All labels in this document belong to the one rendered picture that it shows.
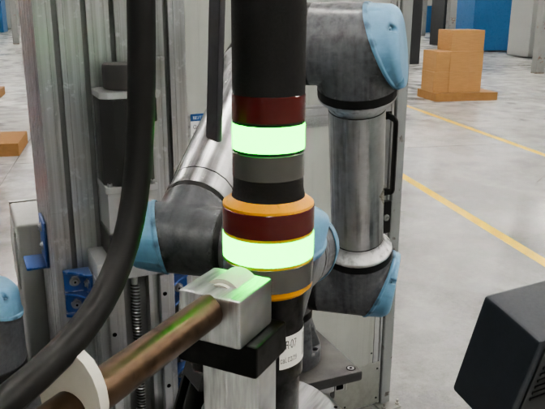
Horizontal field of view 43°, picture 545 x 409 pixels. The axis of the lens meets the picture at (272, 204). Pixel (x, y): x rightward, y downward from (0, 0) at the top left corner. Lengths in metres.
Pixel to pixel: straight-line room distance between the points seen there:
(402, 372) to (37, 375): 3.20
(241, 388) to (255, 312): 0.04
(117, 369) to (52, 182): 0.98
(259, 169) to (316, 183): 2.22
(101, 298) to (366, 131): 0.81
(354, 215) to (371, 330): 1.85
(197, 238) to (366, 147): 0.40
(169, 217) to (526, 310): 0.57
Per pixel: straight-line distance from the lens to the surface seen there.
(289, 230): 0.31
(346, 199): 1.06
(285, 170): 0.30
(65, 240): 1.24
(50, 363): 0.21
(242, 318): 0.29
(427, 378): 3.35
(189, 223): 0.70
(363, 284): 1.14
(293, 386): 0.35
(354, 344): 2.88
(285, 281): 0.31
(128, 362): 0.24
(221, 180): 0.76
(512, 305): 1.06
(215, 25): 0.30
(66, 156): 1.22
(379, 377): 3.06
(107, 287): 0.23
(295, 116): 0.30
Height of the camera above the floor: 1.66
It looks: 16 degrees down
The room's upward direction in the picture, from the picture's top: straight up
